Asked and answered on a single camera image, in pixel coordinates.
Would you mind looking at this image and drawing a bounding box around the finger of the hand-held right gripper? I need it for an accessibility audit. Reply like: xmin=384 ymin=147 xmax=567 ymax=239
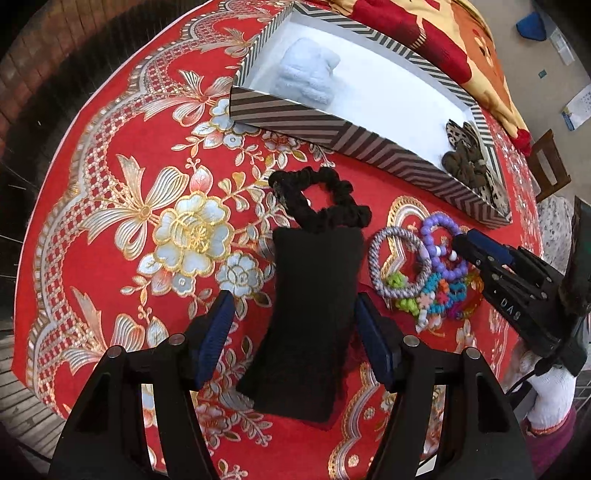
xmin=464 ymin=229 xmax=514 ymax=267
xmin=451 ymin=235 xmax=498 ymax=278

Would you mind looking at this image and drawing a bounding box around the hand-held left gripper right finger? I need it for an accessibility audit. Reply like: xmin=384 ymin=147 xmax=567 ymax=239
xmin=355 ymin=292 xmax=536 ymax=480

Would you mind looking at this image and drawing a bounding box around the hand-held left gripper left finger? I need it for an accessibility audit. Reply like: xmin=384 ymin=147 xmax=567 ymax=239
xmin=48 ymin=290 xmax=236 ymax=480

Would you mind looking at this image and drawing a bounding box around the orange blue flower bracelet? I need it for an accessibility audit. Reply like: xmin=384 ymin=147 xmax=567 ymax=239
xmin=429 ymin=270 xmax=483 ymax=321

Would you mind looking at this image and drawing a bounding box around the green blue flower bracelet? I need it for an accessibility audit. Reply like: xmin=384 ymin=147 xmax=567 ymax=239
xmin=385 ymin=271 xmax=446 ymax=333

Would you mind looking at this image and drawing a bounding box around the purple bead bracelet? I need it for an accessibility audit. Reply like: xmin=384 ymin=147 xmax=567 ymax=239
xmin=420 ymin=213 xmax=469 ymax=281

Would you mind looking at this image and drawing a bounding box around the grey purple striped hair tie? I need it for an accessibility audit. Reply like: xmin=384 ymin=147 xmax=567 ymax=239
xmin=368 ymin=226 xmax=432 ymax=298

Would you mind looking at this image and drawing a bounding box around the black knitted hair band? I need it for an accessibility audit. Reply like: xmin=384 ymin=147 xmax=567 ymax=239
xmin=235 ymin=225 xmax=365 ymax=423

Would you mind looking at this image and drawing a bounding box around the black scrunchie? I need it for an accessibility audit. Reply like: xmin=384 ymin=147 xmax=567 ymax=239
xmin=269 ymin=167 xmax=372 ymax=229

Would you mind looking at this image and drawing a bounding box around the striped cardboard box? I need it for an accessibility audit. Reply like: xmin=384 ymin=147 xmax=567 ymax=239
xmin=229 ymin=0 xmax=513 ymax=229

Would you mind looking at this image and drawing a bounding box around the person's right forearm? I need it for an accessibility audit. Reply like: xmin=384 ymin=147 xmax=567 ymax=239
xmin=524 ymin=406 xmax=585 ymax=480

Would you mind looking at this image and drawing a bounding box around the person's right hand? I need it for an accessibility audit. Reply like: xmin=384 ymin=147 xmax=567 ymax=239
xmin=508 ymin=342 xmax=579 ymax=435

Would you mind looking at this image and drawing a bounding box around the white floral cloth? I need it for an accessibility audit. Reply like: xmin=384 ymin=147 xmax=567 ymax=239
xmin=536 ymin=196 xmax=575 ymax=273

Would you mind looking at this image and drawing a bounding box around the brown scrunchie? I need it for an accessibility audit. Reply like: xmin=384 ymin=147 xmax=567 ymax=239
xmin=441 ymin=141 xmax=490 ymax=188

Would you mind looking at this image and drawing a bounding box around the wooden chair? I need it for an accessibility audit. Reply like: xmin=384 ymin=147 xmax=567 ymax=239
xmin=526 ymin=129 xmax=571 ymax=199

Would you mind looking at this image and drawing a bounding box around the leopard print scrunchie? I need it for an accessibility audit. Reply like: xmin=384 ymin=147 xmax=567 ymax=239
xmin=445 ymin=119 xmax=509 ymax=209

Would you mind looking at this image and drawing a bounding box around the red gold floral tablecloth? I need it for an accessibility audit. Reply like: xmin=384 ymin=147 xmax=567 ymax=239
xmin=11 ymin=0 xmax=543 ymax=480

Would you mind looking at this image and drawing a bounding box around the red yellow printed blanket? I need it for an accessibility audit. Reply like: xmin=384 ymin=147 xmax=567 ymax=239
xmin=332 ymin=0 xmax=532 ymax=155

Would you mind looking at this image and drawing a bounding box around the blue plastic object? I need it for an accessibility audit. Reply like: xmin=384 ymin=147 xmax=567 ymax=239
xmin=516 ymin=11 xmax=550 ymax=40

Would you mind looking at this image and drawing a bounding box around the black cable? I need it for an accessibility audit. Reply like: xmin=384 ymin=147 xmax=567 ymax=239
xmin=505 ymin=362 xmax=555 ymax=398

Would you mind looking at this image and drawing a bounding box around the wall calendar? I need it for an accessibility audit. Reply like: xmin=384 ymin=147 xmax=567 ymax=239
xmin=561 ymin=85 xmax=591 ymax=132

